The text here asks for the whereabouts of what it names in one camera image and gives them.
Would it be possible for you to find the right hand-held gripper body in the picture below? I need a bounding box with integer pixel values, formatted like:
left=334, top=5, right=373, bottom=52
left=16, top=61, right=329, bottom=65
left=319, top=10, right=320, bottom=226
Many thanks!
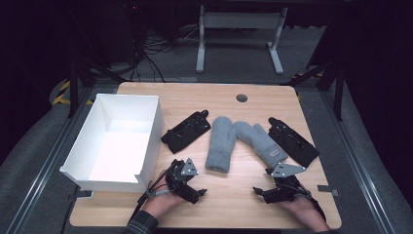
left=262, top=163, right=307, bottom=205

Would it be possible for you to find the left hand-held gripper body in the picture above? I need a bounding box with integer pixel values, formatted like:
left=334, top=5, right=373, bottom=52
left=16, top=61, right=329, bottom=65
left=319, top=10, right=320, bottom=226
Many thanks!
left=165, top=157, right=200, bottom=205

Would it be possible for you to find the grey mitten with label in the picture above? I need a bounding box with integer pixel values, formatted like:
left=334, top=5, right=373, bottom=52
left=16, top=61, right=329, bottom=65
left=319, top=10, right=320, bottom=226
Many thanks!
left=234, top=120, right=289, bottom=170

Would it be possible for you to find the black holder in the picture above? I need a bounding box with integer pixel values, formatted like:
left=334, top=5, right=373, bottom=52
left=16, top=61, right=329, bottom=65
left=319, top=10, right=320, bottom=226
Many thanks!
left=161, top=109, right=211, bottom=154

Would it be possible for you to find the plain grey mitten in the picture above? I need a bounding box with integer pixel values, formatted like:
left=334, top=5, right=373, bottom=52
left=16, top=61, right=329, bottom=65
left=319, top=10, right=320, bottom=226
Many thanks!
left=205, top=116, right=238, bottom=174

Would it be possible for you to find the white box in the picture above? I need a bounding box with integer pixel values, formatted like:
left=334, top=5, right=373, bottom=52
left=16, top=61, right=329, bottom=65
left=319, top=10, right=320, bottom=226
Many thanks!
left=59, top=93, right=165, bottom=193

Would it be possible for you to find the person's left hand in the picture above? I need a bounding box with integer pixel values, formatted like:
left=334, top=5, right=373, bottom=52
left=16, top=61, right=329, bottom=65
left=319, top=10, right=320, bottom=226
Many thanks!
left=141, top=174, right=186, bottom=219

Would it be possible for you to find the person's right hand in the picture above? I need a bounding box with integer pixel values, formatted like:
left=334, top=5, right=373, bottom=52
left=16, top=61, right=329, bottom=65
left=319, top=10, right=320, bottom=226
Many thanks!
left=279, top=196, right=330, bottom=233

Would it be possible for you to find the black metal stand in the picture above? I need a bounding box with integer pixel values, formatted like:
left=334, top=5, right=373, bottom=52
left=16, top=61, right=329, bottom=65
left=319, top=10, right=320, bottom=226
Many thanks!
left=66, top=58, right=128, bottom=119
left=281, top=58, right=347, bottom=122

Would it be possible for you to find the yellow black hazard tape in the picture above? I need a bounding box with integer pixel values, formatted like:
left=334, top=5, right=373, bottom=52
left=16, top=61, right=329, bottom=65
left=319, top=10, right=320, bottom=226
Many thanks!
left=52, top=80, right=95, bottom=106

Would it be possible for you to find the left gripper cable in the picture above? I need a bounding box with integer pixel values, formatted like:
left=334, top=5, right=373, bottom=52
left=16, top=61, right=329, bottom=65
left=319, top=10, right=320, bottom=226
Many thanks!
left=128, top=168, right=173, bottom=225

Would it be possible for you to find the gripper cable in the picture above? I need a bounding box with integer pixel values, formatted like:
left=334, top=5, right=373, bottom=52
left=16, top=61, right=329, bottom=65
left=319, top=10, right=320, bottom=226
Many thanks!
left=285, top=183, right=326, bottom=222
left=128, top=168, right=173, bottom=225

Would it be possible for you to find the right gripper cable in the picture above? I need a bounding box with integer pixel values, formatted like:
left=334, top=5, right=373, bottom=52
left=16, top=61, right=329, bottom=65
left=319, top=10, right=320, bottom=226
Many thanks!
left=285, top=183, right=326, bottom=222

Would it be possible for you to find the aluminium floor rail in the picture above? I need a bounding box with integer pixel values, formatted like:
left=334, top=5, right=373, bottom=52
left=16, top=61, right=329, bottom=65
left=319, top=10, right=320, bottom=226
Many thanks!
left=4, top=86, right=95, bottom=234
left=319, top=87, right=395, bottom=234

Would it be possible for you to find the bundle of floor cables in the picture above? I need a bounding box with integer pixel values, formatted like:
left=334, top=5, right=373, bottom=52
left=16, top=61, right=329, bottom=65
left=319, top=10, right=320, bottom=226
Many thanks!
left=130, top=25, right=203, bottom=83

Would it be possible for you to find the white metal desk frame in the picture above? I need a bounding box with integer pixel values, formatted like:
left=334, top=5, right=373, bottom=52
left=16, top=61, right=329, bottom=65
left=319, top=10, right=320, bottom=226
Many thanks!
left=195, top=4, right=289, bottom=76

